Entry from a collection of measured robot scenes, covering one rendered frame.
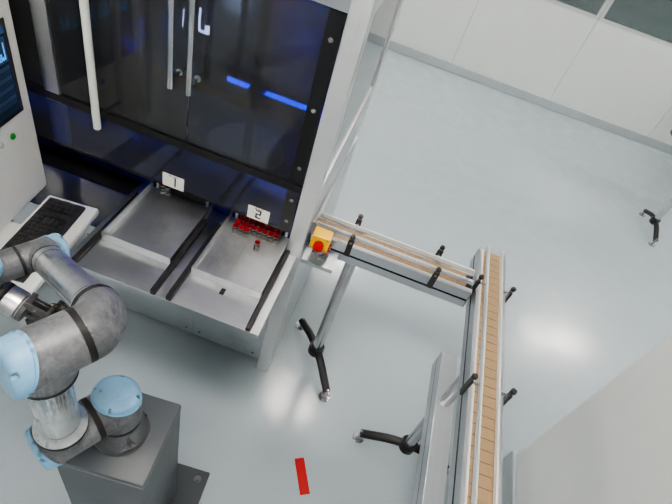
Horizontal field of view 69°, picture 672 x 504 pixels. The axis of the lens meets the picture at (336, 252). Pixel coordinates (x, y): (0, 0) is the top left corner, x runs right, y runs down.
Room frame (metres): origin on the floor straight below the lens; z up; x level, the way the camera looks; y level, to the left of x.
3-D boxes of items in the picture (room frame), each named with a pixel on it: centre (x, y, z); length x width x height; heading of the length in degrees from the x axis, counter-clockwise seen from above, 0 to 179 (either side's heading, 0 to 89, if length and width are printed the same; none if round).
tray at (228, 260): (1.24, 0.32, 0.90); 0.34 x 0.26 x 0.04; 179
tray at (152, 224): (1.25, 0.66, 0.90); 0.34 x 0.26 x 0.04; 179
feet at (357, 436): (1.16, -0.63, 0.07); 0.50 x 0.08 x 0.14; 89
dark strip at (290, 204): (1.34, 0.21, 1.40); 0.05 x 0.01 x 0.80; 89
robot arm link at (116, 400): (0.53, 0.41, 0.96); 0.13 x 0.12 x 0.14; 148
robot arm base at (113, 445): (0.53, 0.40, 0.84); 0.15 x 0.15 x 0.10
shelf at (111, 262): (1.18, 0.49, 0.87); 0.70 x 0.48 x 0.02; 89
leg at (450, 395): (1.16, -0.63, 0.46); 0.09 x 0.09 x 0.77; 89
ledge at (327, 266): (1.40, 0.05, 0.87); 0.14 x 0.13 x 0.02; 179
